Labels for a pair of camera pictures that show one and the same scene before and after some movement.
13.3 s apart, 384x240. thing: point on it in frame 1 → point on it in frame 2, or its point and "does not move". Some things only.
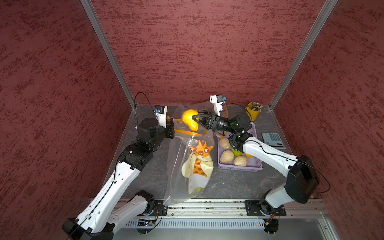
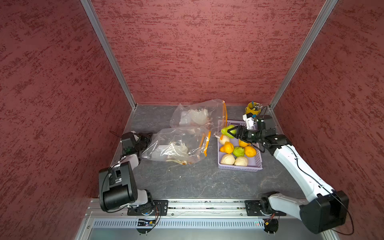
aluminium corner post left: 90,10 does not move
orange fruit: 187,117 → 228,148
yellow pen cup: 253,110 does not move
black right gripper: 213,120 → 241,129
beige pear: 240,161 does not move
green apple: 236,153 does not move
